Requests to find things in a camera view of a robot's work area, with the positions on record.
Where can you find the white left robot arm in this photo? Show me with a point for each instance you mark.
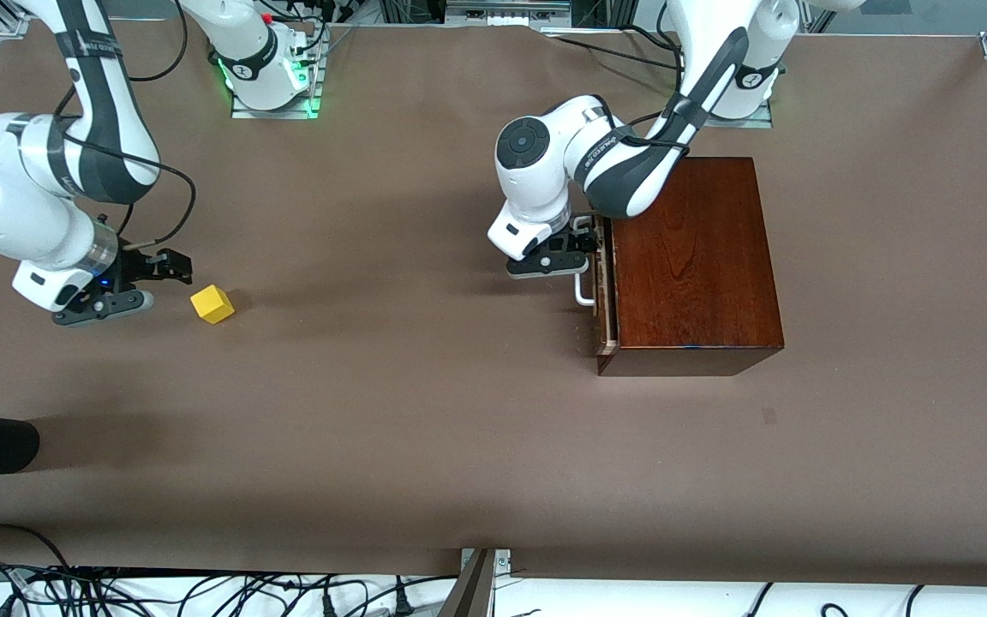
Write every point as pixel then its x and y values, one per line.
pixel 536 188

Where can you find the aluminium bracket with beam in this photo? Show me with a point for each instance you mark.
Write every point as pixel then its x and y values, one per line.
pixel 476 591

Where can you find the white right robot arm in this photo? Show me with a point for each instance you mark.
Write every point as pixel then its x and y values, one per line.
pixel 48 231

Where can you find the grey metal box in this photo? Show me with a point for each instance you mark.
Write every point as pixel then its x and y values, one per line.
pixel 502 13

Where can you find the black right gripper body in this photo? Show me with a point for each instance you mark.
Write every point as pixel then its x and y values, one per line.
pixel 139 266

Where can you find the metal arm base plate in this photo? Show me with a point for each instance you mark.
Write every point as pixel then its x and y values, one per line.
pixel 759 122
pixel 275 113

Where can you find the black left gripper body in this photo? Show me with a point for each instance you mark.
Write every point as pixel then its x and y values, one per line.
pixel 580 241

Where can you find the paper table cover sheet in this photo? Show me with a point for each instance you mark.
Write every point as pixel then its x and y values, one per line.
pixel 373 428

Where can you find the dark wooden cabinet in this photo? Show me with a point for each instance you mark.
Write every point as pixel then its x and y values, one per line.
pixel 699 283

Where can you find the black power plug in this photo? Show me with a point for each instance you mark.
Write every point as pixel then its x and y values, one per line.
pixel 403 605
pixel 328 605

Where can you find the yellow block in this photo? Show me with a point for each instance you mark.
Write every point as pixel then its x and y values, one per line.
pixel 212 304

